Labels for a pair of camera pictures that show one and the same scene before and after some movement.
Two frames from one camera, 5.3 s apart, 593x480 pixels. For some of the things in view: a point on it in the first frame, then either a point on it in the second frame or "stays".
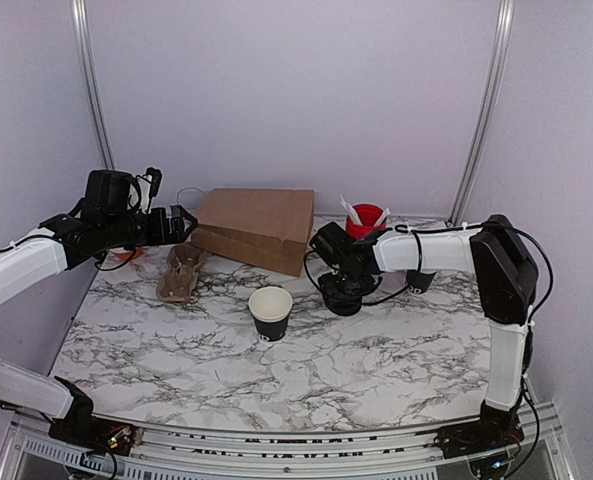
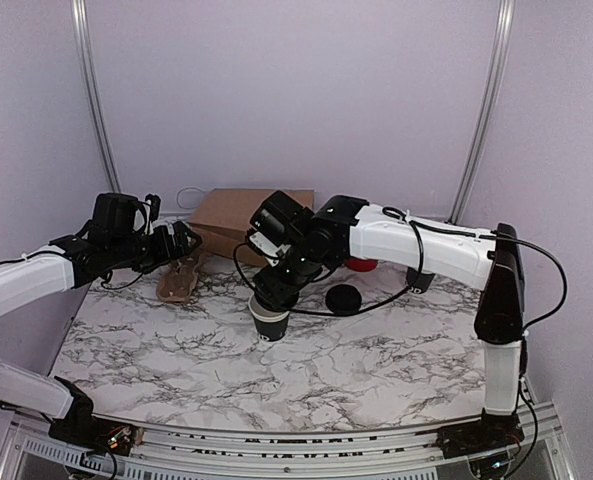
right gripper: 326,286 → 275,291
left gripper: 160,235 → 165,251
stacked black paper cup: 418,281 stays
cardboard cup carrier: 177,284 stays
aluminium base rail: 31,451 stays
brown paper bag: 267,227 stays
